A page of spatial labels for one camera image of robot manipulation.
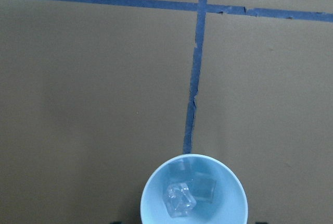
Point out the light blue cup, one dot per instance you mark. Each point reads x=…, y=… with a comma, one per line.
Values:
x=229, y=204

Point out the clear ice cube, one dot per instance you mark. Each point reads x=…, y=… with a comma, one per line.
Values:
x=178, y=200

